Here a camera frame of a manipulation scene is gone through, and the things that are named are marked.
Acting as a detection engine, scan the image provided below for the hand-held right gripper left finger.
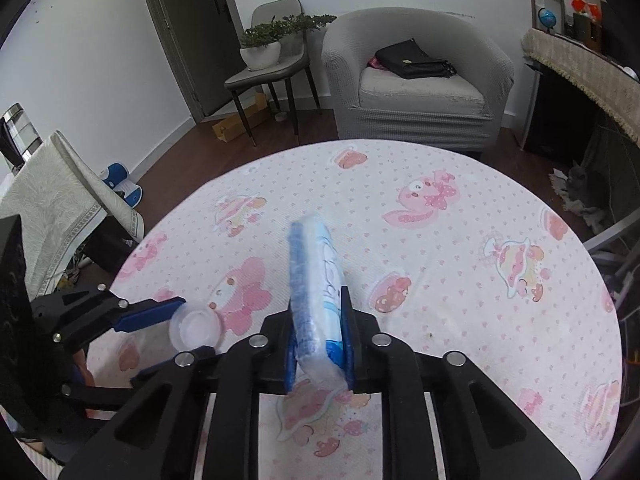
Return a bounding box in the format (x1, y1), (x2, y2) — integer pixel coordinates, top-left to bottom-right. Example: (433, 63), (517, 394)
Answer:
(65, 312), (296, 480)

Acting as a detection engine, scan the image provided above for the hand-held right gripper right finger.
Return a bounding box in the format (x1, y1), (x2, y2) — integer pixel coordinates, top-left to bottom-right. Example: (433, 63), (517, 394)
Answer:
(341, 285), (586, 480)

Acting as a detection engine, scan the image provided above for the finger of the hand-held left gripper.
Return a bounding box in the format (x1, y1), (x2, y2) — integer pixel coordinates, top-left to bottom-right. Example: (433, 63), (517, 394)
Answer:
(31, 284), (187, 348)
(60, 360), (177, 406)

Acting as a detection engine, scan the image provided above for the small clear plastic cup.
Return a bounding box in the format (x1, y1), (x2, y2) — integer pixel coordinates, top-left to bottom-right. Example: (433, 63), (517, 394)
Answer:
(168, 301), (225, 354)

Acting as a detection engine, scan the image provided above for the blue white tissue packet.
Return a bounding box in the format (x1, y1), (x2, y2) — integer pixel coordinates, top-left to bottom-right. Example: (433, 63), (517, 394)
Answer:
(288, 212), (351, 389)

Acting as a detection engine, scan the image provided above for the blue white slipper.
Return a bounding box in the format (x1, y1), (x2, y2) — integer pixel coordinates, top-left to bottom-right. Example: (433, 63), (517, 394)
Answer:
(115, 182), (144, 209)
(99, 162), (132, 186)

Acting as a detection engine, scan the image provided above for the round table with floral cloth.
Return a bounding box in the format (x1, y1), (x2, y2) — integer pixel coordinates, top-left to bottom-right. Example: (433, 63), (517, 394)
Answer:
(85, 138), (629, 480)

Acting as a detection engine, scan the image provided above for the beige patterned cloth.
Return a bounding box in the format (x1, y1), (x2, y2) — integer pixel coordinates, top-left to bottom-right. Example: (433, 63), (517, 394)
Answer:
(0, 130), (146, 302)

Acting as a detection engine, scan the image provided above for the flat brown cardboard box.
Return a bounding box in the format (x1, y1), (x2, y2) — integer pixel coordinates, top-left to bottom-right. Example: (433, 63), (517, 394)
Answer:
(212, 92), (269, 141)

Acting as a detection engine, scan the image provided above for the shiny metal cylinder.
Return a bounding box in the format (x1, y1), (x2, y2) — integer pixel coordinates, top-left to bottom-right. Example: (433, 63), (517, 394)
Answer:
(0, 102), (42, 167)

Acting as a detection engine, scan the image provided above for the grey armchair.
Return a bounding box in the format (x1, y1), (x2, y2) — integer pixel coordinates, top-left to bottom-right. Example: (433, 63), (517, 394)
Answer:
(321, 7), (515, 157)

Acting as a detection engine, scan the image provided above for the grey dining chair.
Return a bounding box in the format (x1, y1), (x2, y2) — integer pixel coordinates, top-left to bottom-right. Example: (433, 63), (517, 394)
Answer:
(224, 0), (321, 147)

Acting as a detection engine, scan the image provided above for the crumpled white paper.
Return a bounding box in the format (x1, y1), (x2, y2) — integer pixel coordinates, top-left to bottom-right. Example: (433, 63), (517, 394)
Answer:
(549, 167), (607, 227)

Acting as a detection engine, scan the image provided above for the grey door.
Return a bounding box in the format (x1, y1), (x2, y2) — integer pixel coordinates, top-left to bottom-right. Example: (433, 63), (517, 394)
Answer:
(135, 0), (246, 124)

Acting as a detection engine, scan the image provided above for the potted plant in white pot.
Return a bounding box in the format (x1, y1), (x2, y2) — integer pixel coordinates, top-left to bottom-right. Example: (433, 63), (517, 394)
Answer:
(238, 12), (337, 71)

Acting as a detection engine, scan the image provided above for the grey cat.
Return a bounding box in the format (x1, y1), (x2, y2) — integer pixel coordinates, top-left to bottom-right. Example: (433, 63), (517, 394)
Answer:
(565, 159), (609, 211)

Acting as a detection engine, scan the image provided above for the black bag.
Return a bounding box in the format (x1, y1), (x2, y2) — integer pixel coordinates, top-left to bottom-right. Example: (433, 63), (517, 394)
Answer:
(374, 38), (457, 80)

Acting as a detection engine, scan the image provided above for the beige fringed desk cloth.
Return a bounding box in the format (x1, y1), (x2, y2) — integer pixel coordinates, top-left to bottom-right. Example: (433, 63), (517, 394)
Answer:
(520, 27), (640, 149)

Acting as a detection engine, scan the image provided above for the dark wooden box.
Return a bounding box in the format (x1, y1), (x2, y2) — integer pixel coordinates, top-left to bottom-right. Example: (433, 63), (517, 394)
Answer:
(572, 12), (601, 52)

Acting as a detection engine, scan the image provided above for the black monitor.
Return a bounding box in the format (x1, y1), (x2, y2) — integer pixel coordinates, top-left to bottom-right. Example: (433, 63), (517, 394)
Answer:
(600, 2), (633, 60)

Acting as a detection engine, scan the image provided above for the grey metal frame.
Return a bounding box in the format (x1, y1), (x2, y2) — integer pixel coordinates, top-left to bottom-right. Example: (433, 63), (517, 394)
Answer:
(582, 217), (640, 313)

